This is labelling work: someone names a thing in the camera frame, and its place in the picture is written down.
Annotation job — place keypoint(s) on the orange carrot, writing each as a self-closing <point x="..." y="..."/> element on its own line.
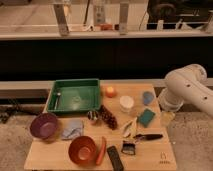
<point x="101" y="152"/>

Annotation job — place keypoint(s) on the peeled yellow banana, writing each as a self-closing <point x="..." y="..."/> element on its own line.
<point x="130" y="128"/>

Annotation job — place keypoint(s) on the white cup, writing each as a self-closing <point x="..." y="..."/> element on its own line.
<point x="126" y="103"/>

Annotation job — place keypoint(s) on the black remote control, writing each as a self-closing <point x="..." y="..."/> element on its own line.
<point x="115" y="158"/>

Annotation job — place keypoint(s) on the teal sponge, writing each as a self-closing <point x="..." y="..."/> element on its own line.
<point x="146" y="117"/>

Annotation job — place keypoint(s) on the blue small cup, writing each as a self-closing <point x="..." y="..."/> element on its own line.
<point x="147" y="97"/>

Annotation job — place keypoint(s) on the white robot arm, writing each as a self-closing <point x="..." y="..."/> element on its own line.
<point x="186" y="85"/>

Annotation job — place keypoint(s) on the green plastic tray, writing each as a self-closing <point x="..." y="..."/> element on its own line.
<point x="77" y="95"/>

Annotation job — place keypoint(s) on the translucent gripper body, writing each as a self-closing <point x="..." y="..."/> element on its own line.
<point x="166" y="118"/>

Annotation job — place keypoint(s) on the silver spoon in tray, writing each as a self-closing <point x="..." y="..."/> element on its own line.
<point x="57" y="100"/>

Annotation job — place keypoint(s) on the orange fruit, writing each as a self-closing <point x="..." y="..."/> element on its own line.
<point x="110" y="92"/>

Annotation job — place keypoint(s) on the purple bowl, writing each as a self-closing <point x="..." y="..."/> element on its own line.
<point x="44" y="126"/>

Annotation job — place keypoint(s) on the orange bowl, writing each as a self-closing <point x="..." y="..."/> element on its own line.
<point x="82" y="150"/>

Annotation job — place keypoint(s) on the blue folded cloth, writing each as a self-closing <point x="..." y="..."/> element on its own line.
<point x="73" y="129"/>

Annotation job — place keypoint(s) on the dark grape bunch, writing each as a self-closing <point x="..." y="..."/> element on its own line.
<point x="108" y="118"/>

